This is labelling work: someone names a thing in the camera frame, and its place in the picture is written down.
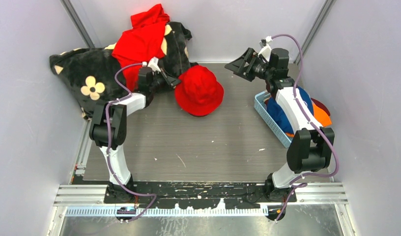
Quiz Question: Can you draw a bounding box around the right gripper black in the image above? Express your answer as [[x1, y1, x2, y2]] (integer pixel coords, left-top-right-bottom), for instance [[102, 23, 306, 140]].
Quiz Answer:
[[225, 48, 274, 82]]

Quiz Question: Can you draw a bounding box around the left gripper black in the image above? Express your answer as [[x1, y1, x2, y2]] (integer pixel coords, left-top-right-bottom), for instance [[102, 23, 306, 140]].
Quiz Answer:
[[149, 68, 181, 93]]

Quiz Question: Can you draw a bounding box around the red bucket hat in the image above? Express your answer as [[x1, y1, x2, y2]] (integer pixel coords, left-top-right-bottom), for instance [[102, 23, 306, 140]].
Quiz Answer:
[[174, 65, 224, 113]]

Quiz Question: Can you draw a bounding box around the light blue plastic basket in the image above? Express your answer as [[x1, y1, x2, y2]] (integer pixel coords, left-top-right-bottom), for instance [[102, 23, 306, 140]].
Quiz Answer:
[[254, 91, 292, 148]]

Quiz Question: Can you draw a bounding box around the blue bucket hat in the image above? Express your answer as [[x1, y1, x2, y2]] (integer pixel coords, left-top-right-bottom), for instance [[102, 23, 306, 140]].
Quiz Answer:
[[265, 86, 315, 137]]

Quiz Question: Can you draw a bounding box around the orange hat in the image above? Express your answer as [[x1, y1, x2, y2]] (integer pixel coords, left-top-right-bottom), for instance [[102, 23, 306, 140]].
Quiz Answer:
[[281, 102, 332, 137]]

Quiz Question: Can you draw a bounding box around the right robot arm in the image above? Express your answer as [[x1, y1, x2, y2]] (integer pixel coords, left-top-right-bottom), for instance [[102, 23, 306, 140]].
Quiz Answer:
[[225, 48, 335, 202]]

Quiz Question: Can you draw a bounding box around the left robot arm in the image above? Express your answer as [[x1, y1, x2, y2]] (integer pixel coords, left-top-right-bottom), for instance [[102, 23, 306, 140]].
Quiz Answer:
[[89, 66, 181, 203]]

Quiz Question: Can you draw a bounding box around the red cloth on blanket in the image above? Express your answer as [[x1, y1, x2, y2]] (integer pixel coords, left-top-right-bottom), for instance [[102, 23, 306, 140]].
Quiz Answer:
[[111, 3, 171, 94]]

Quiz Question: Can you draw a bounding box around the black floral plush blanket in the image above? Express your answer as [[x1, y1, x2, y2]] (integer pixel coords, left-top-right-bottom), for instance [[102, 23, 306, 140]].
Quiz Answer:
[[49, 22, 196, 120]]

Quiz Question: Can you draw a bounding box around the dark red hat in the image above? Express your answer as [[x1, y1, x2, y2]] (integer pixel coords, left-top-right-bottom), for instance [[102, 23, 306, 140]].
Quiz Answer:
[[311, 98, 331, 116]]

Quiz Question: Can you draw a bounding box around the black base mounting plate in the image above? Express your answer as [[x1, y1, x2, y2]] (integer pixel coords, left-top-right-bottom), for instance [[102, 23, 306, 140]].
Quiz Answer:
[[104, 181, 297, 209]]

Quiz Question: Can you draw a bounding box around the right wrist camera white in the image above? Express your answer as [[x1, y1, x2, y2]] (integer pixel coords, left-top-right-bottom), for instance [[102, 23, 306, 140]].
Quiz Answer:
[[258, 36, 273, 61]]

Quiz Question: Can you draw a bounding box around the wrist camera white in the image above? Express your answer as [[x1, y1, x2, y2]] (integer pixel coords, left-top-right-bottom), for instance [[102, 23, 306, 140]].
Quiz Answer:
[[147, 57, 161, 73], [258, 36, 273, 61]]

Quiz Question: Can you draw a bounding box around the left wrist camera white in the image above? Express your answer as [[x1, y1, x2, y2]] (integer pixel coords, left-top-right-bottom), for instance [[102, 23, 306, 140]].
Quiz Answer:
[[147, 57, 161, 73]]

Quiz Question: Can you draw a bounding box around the aluminium rail frame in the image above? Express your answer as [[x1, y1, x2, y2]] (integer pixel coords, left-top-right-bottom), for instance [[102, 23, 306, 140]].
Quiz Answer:
[[54, 183, 348, 217]]

